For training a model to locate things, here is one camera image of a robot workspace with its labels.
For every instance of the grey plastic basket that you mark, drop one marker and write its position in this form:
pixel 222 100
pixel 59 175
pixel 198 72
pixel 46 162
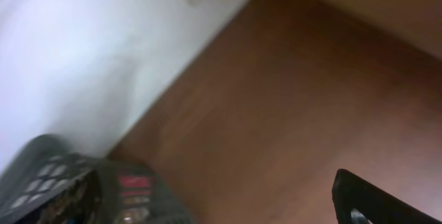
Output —
pixel 48 184

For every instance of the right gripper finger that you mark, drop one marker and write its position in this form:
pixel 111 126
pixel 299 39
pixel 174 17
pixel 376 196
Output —
pixel 358 201

